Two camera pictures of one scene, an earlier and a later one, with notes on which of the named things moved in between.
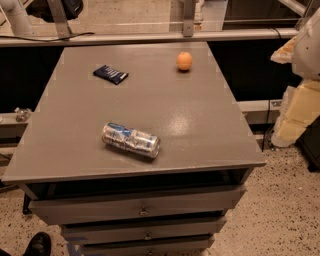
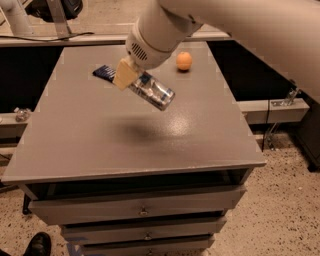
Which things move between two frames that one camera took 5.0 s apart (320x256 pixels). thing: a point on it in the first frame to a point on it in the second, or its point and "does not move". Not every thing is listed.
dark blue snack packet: x=113 y=75 does not move
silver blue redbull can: x=131 y=140 to x=152 y=91
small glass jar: x=23 y=114 does not move
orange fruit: x=184 y=60 does not move
